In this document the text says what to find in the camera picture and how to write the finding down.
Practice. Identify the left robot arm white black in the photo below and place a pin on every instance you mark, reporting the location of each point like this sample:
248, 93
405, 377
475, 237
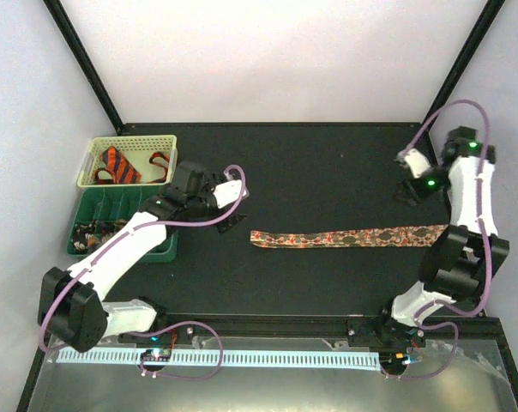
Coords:
72, 304

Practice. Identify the white slotted cable duct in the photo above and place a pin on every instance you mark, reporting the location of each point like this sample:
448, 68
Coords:
227, 358

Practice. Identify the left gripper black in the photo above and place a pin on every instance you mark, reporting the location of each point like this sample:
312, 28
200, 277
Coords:
228, 224

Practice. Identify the black frame post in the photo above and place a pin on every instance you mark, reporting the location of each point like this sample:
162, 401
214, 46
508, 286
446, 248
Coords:
79, 52
475, 38

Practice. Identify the floral patterned tie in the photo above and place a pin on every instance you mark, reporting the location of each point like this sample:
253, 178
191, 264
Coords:
406, 236

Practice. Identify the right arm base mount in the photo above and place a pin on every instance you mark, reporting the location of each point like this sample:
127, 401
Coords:
370, 332

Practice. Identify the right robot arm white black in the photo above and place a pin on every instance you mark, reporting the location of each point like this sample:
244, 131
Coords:
468, 252

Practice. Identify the black aluminium front rail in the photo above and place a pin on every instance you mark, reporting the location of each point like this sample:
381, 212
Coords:
331, 326

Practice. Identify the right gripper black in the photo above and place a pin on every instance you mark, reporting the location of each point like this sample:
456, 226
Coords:
418, 196

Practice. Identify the cream perforated basket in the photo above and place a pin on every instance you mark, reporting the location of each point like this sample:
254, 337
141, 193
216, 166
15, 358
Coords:
137, 150

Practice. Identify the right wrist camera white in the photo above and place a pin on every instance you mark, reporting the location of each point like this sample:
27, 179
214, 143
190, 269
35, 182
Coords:
414, 161

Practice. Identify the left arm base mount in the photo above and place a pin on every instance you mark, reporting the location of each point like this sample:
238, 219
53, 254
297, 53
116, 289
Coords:
162, 333

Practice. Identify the green divided organizer tray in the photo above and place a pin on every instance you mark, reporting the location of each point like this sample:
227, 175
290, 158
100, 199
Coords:
108, 204

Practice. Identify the right black frame post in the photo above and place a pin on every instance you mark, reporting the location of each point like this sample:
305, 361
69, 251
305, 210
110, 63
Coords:
475, 38

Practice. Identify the orange navy striped tie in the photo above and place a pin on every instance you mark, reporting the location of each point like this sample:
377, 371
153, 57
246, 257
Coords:
118, 170

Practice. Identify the dark floral rolled tie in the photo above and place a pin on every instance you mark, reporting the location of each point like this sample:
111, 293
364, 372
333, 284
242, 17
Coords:
88, 237

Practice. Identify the left black frame post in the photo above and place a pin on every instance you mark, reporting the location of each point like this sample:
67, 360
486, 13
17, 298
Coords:
79, 52

